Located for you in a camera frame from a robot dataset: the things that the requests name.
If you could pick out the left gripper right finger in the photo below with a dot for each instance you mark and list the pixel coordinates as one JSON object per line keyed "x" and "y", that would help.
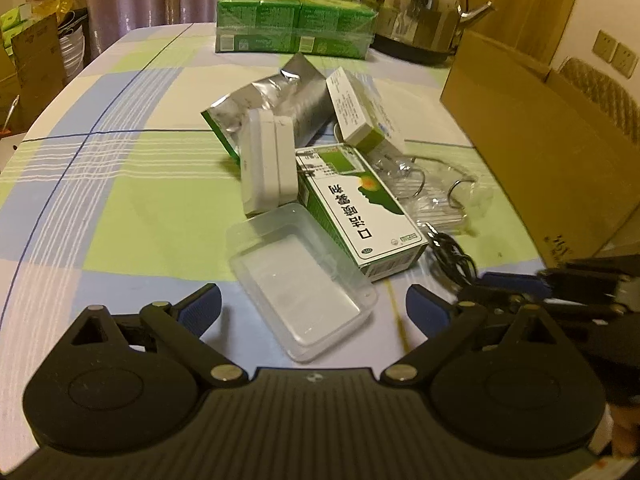
{"x": 447, "y": 327}

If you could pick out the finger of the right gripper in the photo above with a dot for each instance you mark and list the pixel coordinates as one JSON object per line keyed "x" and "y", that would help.
{"x": 524, "y": 284}

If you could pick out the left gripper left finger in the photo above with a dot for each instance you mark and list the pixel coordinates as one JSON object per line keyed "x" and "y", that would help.
{"x": 177, "y": 330}

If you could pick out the clear plastic tray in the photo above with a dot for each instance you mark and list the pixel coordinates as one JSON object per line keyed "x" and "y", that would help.
{"x": 309, "y": 292}

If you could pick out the white green spray box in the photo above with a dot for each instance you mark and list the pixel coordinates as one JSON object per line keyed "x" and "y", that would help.
{"x": 343, "y": 193}

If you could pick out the white plastic case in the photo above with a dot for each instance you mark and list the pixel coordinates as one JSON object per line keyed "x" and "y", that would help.
{"x": 267, "y": 159}

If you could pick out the brown cardboard box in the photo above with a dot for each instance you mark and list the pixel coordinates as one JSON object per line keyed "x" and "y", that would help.
{"x": 569, "y": 172}

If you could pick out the clear bag with metal rings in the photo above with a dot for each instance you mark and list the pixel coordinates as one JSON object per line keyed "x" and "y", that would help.
{"x": 438, "y": 196}

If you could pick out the checked tablecloth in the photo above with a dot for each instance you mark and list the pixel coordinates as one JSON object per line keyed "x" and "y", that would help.
{"x": 120, "y": 195}

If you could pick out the quilted chair cushion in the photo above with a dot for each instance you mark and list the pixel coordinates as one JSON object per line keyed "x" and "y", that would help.
{"x": 610, "y": 96}

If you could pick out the white green tablet box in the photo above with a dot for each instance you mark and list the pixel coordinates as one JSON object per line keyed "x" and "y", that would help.
{"x": 363, "y": 121}

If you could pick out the silver foil pouch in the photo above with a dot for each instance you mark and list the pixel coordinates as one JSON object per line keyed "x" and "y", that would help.
{"x": 297, "y": 91}

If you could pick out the cardboard boxes pile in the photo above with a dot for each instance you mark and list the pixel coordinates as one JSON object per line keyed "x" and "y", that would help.
{"x": 39, "y": 56}

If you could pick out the stainless steel kettle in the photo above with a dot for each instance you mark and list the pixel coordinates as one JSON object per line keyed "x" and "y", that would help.
{"x": 422, "y": 31}

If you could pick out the green shrink-wrapped box pack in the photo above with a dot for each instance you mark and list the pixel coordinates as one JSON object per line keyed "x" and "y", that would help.
{"x": 338, "y": 28}

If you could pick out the yellow plastic bag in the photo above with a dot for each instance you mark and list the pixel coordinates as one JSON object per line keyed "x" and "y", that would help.
{"x": 58, "y": 8}

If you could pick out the wall socket plates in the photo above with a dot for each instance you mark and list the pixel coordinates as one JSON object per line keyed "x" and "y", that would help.
{"x": 622, "y": 58}

